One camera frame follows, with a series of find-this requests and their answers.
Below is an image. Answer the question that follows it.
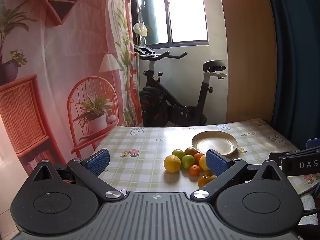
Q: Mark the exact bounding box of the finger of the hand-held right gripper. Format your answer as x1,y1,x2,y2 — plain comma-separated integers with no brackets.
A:
269,149,304,165

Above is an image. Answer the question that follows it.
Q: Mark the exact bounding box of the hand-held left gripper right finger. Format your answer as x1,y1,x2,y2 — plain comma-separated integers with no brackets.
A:
190,149,288,202

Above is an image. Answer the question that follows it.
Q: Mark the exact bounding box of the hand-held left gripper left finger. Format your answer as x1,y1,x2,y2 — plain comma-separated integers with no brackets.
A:
32,149,125,202

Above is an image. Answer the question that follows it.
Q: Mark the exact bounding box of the yellow lemon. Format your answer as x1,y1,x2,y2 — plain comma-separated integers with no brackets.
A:
163,155,182,173
199,154,210,172

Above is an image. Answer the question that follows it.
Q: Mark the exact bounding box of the cream round plate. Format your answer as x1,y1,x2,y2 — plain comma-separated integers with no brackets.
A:
191,130,238,157

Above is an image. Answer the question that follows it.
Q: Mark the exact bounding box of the small mandarin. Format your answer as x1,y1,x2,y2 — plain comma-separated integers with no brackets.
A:
188,165,201,177

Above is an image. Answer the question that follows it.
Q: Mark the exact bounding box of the green apple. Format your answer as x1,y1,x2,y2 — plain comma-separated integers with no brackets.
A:
181,154,195,169
172,149,186,160

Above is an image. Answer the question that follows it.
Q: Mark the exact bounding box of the white fluffy rug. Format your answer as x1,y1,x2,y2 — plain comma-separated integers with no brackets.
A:
299,194,319,225

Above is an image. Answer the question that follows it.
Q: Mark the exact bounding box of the plaid bunny tablecloth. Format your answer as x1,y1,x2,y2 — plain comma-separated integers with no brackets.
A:
96,117,320,198

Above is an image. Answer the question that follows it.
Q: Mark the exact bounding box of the black exercise bike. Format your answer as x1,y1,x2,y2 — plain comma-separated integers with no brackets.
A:
134,44,228,128

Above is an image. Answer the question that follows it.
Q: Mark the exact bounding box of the dark blue curtain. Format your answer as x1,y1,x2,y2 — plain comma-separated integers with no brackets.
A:
264,0,320,153

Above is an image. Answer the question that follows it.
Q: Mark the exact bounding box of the wooden cabinet panel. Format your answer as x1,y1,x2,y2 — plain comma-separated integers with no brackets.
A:
217,0,278,125

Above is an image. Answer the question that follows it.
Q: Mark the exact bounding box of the stand with white cover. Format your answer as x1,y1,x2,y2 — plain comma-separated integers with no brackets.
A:
132,22,149,93

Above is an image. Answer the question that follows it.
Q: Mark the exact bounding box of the window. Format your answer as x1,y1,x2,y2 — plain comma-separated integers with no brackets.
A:
134,0,209,47

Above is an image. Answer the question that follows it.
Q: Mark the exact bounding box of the pink printed wall backdrop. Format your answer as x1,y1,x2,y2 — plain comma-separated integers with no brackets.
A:
0,0,143,183

